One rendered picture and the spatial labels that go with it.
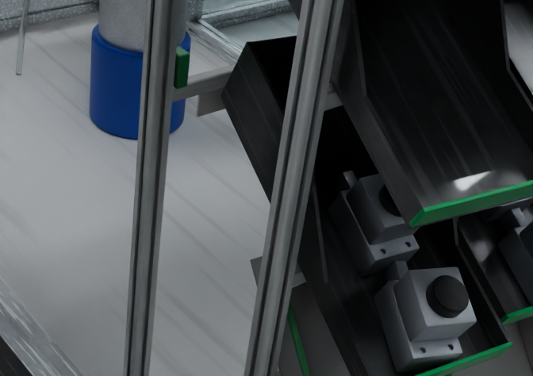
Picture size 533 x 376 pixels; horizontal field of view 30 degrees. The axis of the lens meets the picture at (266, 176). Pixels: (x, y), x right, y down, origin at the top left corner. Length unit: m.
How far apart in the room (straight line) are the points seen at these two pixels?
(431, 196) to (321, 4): 0.15
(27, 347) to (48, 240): 0.33
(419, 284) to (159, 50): 0.27
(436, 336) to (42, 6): 1.35
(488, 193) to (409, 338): 0.14
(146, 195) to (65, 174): 0.65
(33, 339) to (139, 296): 0.19
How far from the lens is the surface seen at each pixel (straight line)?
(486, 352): 0.78
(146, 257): 0.91
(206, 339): 1.25
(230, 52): 1.85
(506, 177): 0.70
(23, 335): 1.11
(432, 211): 0.63
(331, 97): 0.69
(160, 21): 0.79
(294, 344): 0.82
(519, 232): 0.86
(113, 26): 1.54
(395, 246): 0.78
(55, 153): 1.57
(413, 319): 0.73
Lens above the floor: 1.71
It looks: 33 degrees down
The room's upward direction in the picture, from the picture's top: 9 degrees clockwise
